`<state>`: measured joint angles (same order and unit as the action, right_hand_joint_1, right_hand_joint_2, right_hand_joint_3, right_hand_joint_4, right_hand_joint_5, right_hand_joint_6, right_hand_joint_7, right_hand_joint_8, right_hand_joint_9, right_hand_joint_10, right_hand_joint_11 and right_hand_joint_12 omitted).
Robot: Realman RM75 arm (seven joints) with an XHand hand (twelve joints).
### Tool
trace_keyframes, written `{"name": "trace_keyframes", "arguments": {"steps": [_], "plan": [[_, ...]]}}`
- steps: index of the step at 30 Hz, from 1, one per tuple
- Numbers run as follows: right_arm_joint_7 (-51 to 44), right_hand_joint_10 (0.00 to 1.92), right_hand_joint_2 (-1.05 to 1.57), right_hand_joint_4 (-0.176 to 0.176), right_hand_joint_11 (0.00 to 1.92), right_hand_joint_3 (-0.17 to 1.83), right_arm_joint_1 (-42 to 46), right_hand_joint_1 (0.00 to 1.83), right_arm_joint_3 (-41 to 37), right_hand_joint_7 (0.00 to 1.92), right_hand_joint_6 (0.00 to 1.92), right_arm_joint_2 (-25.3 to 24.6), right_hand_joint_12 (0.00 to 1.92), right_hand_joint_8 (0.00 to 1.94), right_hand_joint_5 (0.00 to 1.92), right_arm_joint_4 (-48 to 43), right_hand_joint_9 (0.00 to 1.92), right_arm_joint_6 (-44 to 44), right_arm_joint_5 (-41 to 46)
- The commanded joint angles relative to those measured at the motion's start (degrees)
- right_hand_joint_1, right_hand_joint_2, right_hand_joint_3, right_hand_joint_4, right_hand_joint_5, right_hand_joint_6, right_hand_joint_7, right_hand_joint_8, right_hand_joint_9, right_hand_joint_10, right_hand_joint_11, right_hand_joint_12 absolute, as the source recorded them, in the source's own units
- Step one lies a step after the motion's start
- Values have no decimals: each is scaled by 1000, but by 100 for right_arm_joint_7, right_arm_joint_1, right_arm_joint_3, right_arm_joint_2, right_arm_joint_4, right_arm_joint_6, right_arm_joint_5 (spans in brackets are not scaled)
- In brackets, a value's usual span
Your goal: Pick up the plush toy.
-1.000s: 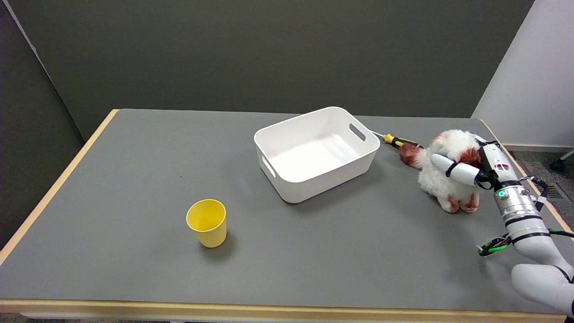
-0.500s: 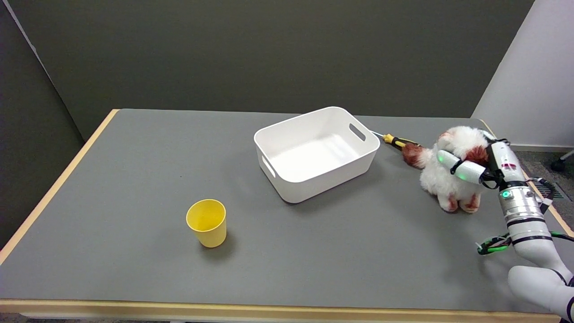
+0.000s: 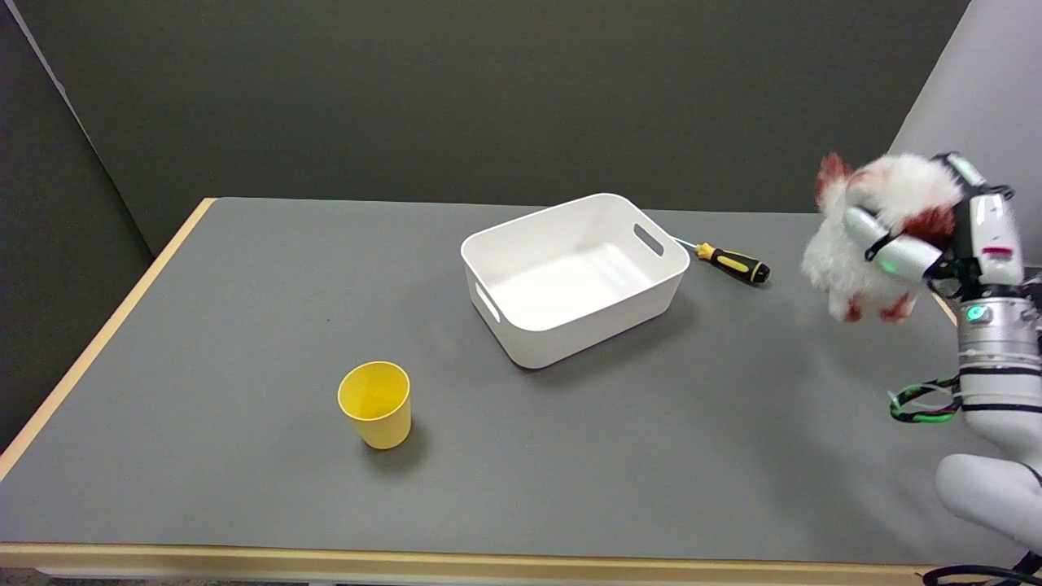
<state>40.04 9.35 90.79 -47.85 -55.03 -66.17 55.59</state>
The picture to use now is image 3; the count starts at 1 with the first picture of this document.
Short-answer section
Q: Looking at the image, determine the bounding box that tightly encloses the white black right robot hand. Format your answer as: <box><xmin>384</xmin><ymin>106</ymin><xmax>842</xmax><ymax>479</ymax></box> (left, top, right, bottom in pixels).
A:
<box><xmin>843</xmin><ymin>151</ymin><xmax>1028</xmax><ymax>287</ymax></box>

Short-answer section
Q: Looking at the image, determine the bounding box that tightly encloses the yellow black handled screwdriver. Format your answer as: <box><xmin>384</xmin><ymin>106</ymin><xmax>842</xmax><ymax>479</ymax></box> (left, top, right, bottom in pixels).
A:
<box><xmin>671</xmin><ymin>236</ymin><xmax>771</xmax><ymax>285</ymax></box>

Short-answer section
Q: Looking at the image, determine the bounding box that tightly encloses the yellow plastic cup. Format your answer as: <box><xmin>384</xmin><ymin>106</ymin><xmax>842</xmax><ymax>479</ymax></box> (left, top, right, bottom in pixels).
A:
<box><xmin>337</xmin><ymin>361</ymin><xmax>413</xmax><ymax>450</ymax></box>

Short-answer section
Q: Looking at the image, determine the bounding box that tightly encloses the white brown plush toy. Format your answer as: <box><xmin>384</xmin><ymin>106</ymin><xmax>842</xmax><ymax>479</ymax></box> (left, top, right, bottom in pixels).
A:
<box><xmin>800</xmin><ymin>151</ymin><xmax>965</xmax><ymax>324</ymax></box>

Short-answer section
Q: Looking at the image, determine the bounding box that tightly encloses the white plastic storage bin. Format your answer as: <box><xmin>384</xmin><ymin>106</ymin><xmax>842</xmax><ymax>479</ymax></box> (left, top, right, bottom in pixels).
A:
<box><xmin>460</xmin><ymin>193</ymin><xmax>692</xmax><ymax>370</ymax></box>

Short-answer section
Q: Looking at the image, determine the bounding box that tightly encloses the black green braided cable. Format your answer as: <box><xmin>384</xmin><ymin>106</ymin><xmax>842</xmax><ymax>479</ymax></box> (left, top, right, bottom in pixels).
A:
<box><xmin>889</xmin><ymin>374</ymin><xmax>963</xmax><ymax>425</ymax></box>

